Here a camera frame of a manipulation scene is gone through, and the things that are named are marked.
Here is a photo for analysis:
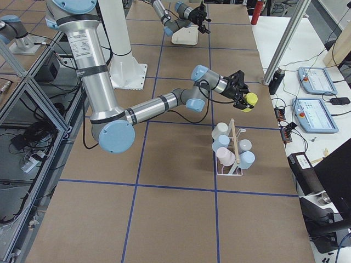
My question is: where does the yellow plastic cup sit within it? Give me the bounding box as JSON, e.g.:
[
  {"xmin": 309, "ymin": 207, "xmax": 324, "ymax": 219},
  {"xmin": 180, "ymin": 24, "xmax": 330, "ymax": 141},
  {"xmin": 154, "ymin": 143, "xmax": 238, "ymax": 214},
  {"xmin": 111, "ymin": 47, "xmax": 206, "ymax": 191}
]
[{"xmin": 242, "ymin": 92, "xmax": 258, "ymax": 112}]

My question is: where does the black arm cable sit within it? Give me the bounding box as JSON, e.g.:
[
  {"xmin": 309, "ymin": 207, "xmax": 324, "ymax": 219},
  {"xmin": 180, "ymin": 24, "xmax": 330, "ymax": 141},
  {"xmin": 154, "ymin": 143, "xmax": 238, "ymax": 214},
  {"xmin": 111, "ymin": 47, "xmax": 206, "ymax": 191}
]
[{"xmin": 82, "ymin": 79, "xmax": 239, "ymax": 150}]

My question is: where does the pale green plastic cup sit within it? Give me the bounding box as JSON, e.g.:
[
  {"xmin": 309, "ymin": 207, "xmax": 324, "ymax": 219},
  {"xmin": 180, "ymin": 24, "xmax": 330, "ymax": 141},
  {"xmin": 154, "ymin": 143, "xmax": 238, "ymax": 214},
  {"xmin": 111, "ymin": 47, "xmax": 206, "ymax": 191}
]
[{"xmin": 211, "ymin": 122, "xmax": 228, "ymax": 140}]

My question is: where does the grey plastic cup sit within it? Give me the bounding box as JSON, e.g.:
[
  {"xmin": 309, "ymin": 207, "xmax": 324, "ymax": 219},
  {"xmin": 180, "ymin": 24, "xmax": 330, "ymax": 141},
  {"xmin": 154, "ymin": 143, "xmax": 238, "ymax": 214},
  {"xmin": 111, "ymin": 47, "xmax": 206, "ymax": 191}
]
[{"xmin": 237, "ymin": 139, "xmax": 252, "ymax": 154}]

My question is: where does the pink plastic cup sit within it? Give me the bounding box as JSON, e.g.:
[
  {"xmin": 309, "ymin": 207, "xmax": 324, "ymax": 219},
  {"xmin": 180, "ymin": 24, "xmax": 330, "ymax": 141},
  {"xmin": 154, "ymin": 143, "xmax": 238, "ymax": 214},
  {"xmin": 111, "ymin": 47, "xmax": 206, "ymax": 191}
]
[{"xmin": 216, "ymin": 147, "xmax": 236, "ymax": 166}]

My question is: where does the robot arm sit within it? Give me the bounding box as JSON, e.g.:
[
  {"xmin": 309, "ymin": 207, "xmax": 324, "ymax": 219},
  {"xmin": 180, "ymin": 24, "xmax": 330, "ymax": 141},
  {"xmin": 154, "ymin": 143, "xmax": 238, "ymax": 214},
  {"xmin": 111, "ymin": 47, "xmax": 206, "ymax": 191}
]
[
  {"xmin": 46, "ymin": 1, "xmax": 258, "ymax": 153},
  {"xmin": 146, "ymin": 1, "xmax": 211, "ymax": 36}
]

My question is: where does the black water bottle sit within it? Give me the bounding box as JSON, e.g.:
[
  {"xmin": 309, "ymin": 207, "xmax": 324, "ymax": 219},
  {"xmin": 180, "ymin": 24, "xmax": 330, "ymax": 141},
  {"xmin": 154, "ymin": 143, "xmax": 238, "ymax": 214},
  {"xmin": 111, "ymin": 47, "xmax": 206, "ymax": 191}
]
[{"xmin": 268, "ymin": 67, "xmax": 285, "ymax": 95}]

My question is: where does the upper teach pendant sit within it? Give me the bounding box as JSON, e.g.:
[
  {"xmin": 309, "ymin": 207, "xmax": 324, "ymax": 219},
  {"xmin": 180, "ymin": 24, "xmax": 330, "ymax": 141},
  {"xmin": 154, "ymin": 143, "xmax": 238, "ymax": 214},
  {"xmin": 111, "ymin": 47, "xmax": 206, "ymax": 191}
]
[{"xmin": 298, "ymin": 67, "xmax": 337, "ymax": 95}]

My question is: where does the cream serving tray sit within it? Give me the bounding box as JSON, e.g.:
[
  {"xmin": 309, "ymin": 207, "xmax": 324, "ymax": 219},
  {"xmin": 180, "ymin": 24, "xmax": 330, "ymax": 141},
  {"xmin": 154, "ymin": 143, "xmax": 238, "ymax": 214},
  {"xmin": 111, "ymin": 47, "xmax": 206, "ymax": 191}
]
[{"xmin": 171, "ymin": 26, "xmax": 199, "ymax": 46}]

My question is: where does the aluminium frame post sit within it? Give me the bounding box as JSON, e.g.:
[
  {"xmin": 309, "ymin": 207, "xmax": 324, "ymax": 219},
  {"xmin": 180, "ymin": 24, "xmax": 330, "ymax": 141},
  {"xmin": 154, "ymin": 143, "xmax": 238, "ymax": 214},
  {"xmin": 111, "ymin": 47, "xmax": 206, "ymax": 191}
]
[{"xmin": 252, "ymin": 1, "xmax": 324, "ymax": 85}]

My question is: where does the white wire cup rack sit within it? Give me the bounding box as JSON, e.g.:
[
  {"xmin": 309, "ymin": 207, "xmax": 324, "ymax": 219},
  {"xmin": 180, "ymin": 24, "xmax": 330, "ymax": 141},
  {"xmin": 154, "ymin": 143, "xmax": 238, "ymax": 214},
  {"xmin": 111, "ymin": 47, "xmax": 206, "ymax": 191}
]
[{"xmin": 216, "ymin": 118, "xmax": 246, "ymax": 176}]

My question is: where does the red bottle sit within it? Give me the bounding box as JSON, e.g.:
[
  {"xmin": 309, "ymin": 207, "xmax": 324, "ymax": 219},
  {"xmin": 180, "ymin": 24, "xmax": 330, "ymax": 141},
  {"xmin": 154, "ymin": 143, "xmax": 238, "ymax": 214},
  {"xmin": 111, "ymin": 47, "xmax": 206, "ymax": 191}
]
[{"xmin": 251, "ymin": 0, "xmax": 264, "ymax": 25}]

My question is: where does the lower teach pendant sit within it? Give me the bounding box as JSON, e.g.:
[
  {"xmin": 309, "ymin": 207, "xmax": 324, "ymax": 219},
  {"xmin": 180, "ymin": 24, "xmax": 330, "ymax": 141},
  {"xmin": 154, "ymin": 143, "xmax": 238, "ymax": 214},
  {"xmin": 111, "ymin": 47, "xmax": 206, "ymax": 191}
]
[{"xmin": 292, "ymin": 98, "xmax": 339, "ymax": 134}]

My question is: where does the black computer box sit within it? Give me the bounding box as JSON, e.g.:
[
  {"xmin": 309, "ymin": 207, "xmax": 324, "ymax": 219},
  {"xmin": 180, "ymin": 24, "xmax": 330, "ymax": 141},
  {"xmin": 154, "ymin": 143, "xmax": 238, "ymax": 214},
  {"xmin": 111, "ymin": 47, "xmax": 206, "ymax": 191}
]
[{"xmin": 287, "ymin": 152, "xmax": 324, "ymax": 195}]

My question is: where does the teach pendant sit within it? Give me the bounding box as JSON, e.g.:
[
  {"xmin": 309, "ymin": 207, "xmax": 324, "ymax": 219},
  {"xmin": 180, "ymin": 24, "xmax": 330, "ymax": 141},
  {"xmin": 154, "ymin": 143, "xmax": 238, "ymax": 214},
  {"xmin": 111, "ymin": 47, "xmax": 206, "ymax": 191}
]
[
  {"xmin": 298, "ymin": 67, "xmax": 337, "ymax": 95},
  {"xmin": 292, "ymin": 98, "xmax": 339, "ymax": 134}
]

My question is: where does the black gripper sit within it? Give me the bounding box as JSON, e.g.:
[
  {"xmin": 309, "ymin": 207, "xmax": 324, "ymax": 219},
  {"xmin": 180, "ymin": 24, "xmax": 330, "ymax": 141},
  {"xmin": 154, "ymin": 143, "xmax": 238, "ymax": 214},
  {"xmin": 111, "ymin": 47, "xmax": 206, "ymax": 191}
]
[
  {"xmin": 221, "ymin": 70, "xmax": 254, "ymax": 110},
  {"xmin": 188, "ymin": 2, "xmax": 211, "ymax": 34}
]

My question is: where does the light blue cup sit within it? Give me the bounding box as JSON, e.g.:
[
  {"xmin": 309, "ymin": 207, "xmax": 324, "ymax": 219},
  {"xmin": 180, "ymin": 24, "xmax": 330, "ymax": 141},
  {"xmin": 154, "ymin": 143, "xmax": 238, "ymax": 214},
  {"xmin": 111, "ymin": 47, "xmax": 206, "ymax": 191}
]
[{"xmin": 239, "ymin": 151, "xmax": 256, "ymax": 170}]

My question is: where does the black power adapter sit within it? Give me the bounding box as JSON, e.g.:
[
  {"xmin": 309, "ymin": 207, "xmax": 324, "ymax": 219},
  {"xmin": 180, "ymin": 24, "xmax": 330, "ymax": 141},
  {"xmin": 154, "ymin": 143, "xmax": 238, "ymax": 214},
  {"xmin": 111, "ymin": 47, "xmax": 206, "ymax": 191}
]
[{"xmin": 330, "ymin": 97, "xmax": 350, "ymax": 106}]

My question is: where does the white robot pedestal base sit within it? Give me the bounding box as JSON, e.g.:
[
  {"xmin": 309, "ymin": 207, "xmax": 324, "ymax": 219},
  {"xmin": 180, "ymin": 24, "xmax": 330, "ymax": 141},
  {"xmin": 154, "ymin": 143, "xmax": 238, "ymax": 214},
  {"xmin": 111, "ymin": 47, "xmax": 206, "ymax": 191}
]
[{"xmin": 98, "ymin": 0, "xmax": 148, "ymax": 90}]

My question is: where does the blue plastic cup front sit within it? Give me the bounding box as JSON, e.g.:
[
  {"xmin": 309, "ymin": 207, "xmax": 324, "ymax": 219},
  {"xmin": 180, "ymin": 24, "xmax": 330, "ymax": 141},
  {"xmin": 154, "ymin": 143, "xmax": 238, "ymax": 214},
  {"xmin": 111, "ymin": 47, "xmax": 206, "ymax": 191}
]
[{"xmin": 212, "ymin": 134, "xmax": 230, "ymax": 152}]

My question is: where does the black monitor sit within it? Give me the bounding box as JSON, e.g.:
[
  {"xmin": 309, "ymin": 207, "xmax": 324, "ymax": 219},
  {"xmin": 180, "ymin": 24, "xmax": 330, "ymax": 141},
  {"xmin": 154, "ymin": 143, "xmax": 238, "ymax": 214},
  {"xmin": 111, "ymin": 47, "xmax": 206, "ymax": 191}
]
[{"xmin": 314, "ymin": 140, "xmax": 351, "ymax": 219}]

